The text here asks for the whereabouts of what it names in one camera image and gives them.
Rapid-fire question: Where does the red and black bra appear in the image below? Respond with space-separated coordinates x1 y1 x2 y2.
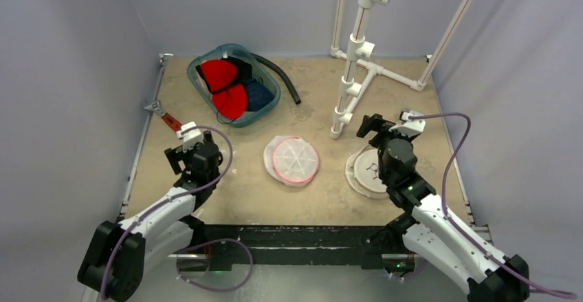
195 56 252 120

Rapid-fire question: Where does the pink-trimmed white laundry bag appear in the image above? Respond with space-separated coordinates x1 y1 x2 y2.
263 136 320 187

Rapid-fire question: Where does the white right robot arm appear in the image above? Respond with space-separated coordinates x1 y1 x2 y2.
357 111 530 301

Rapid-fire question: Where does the white PVC pipe rack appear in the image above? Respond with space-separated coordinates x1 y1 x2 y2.
330 0 473 139

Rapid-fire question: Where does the teal plastic basin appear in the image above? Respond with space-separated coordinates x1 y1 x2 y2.
187 43 281 127

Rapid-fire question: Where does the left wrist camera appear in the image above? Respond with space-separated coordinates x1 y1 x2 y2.
176 121 204 153

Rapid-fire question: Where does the red-handled adjustable wrench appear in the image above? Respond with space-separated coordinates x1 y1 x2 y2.
143 100 182 132

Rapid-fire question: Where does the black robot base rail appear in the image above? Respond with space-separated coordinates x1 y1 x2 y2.
179 224 410 271

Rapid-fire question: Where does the black rubber hose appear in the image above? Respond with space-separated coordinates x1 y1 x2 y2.
250 52 303 106

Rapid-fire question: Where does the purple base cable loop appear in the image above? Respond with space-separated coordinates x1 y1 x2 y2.
176 238 254 293

